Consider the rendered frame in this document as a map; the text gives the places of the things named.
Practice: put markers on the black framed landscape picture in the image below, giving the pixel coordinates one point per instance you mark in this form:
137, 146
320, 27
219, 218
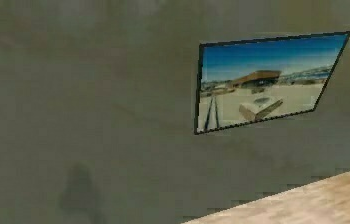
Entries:
263, 83

